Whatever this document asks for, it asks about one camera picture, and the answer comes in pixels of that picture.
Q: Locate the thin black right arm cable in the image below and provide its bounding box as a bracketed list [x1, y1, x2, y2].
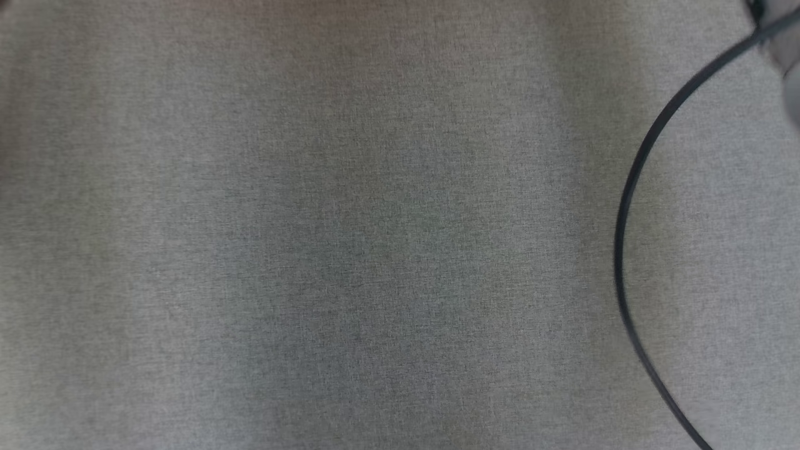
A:
[614, 9, 800, 450]

